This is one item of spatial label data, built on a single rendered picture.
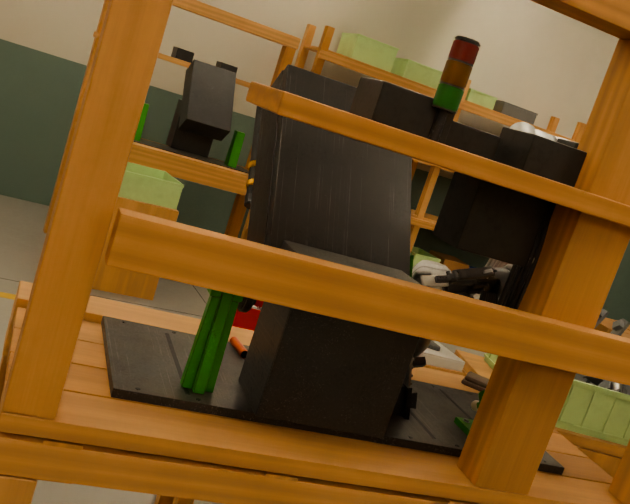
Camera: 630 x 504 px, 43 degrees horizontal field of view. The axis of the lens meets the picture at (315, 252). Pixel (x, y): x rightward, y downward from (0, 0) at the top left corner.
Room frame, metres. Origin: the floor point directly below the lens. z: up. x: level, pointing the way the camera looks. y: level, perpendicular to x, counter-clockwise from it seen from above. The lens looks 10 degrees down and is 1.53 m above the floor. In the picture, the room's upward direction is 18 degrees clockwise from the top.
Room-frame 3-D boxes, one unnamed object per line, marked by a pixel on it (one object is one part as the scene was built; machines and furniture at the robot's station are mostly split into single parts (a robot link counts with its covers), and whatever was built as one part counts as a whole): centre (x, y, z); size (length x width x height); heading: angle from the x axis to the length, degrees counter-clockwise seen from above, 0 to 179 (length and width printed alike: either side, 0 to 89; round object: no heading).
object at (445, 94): (1.55, -0.15, 1.62); 0.05 x 0.05 x 0.05
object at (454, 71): (1.55, -0.15, 1.67); 0.05 x 0.05 x 0.05
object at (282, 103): (1.63, -0.24, 1.52); 0.90 x 0.25 x 0.04; 111
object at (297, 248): (1.70, -0.10, 1.07); 0.30 x 0.18 x 0.34; 111
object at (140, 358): (1.87, -0.15, 0.89); 1.10 x 0.42 x 0.02; 111
